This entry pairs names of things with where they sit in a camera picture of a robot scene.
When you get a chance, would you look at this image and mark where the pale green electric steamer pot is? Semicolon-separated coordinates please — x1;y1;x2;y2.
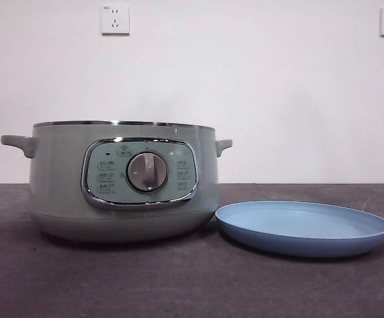
0;120;233;244

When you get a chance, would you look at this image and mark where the blue round plate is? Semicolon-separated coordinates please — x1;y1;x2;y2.
215;200;384;258

